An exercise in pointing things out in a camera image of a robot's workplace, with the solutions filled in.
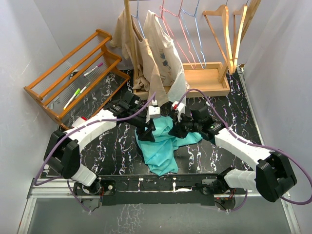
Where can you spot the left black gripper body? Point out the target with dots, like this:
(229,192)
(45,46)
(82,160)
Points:
(138,130)

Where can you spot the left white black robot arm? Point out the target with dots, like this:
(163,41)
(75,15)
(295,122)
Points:
(64,148)

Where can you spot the white printed t shirt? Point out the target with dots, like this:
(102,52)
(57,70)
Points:
(166,57)

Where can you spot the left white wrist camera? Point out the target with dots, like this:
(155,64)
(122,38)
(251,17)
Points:
(153,111)

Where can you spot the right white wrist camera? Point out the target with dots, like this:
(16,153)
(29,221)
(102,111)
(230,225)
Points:
(178,109)

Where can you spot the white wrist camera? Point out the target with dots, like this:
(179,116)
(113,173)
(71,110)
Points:
(153,111)
(178,109)

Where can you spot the beige t shirt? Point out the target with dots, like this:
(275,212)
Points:
(148,72)

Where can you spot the purple cap marker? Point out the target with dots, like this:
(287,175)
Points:
(92,70)

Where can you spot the teal t shirt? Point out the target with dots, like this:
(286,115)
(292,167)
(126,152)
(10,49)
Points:
(159,155)

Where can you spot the wooden clothes rack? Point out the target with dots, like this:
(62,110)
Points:
(212,80)

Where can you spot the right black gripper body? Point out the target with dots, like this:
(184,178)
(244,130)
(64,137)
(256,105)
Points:
(187,126)

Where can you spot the orange wooden shelf rack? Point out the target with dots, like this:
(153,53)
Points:
(52,90)

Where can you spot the green cap marker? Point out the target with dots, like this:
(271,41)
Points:
(72,98)

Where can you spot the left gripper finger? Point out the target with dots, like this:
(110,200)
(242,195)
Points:
(149,135)
(143,134)

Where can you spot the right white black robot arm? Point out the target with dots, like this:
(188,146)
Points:
(271,175)

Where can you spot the blue hanger under beige shirt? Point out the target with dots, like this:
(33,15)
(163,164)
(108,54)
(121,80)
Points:
(136,16)

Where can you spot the blue wire hanger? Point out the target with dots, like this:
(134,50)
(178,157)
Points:
(194,36)

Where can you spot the dark green marker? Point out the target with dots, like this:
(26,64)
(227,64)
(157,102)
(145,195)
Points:
(83,89)

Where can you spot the pink wire hanger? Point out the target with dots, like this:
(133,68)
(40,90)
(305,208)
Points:
(173,23)

